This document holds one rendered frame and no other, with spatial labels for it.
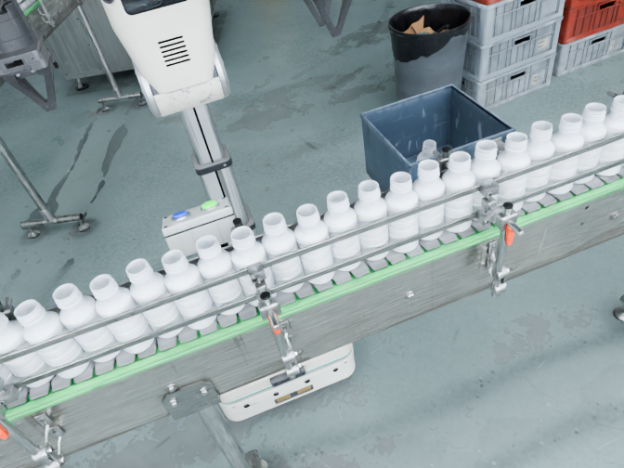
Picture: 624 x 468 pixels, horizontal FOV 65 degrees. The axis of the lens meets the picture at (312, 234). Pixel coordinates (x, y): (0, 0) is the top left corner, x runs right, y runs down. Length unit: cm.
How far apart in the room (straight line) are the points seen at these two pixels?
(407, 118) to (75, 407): 119
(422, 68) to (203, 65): 183
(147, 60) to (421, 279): 80
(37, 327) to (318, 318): 48
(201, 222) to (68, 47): 392
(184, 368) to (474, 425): 119
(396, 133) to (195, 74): 66
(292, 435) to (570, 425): 95
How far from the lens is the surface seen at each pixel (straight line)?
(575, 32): 378
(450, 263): 103
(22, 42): 81
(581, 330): 220
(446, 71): 298
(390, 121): 158
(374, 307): 101
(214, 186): 150
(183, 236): 98
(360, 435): 188
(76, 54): 481
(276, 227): 83
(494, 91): 339
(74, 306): 89
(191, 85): 131
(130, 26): 125
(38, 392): 101
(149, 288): 86
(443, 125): 170
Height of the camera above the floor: 170
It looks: 42 degrees down
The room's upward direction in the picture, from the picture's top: 12 degrees counter-clockwise
